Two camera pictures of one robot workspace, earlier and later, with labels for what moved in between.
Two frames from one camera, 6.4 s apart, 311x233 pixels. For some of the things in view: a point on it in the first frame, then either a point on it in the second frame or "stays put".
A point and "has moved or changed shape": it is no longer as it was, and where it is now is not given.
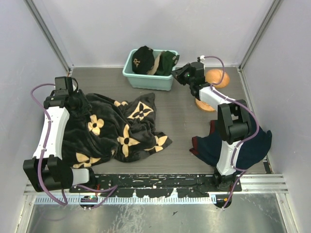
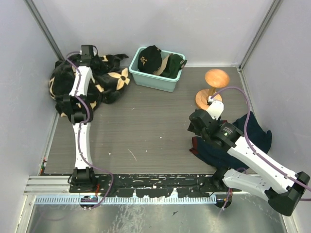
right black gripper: [178, 73] to [192, 128]
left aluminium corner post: [48, 35] stays put
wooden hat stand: [212, 76] stays put
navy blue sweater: [208, 147] stays put
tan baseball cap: [156, 65] to [159, 72]
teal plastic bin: [146, 81] has moved or changed shape
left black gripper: [78, 93] to [96, 57]
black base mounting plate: [159, 185] stays put
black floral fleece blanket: [104, 128] to [108, 74]
